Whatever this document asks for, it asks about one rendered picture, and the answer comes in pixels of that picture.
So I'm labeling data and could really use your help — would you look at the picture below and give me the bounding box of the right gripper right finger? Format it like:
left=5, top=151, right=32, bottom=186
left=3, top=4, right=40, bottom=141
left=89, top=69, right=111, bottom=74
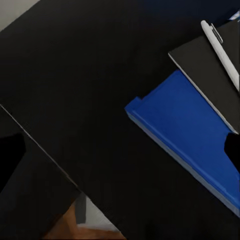
left=224, top=133, right=240, bottom=173

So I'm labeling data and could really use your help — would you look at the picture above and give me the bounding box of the notebook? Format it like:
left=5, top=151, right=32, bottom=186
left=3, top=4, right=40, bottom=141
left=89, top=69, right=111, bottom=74
left=168, top=18, right=240, bottom=135

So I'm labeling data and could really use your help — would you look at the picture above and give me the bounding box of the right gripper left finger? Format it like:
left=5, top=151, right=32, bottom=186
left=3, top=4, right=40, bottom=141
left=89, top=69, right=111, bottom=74
left=0, top=133, right=26, bottom=193

